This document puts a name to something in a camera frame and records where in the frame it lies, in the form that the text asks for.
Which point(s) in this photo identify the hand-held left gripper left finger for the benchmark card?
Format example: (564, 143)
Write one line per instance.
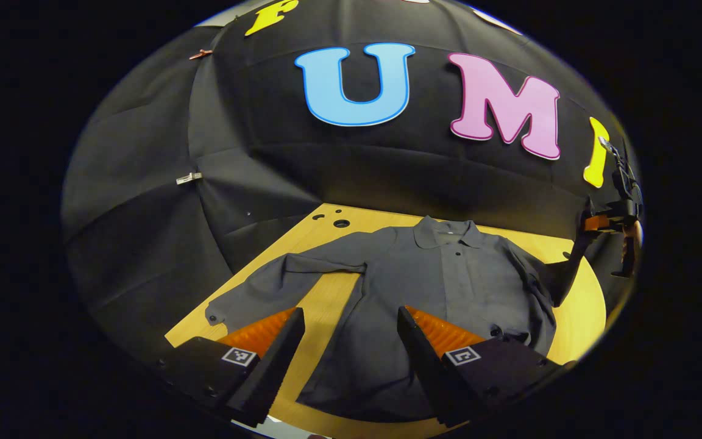
(275, 369)

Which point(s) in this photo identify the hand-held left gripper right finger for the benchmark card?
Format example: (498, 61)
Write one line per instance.
(427, 372)

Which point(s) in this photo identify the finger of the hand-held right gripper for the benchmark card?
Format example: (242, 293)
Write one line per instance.
(595, 222)

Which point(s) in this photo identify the grey collared shirt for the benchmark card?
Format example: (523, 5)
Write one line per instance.
(412, 286)

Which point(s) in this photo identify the silver metal clip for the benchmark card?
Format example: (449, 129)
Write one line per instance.
(188, 178)

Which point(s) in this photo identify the black backdrop cloth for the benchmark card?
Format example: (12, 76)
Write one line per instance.
(326, 164)

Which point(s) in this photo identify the copper metal clip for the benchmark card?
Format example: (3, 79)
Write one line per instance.
(200, 54)

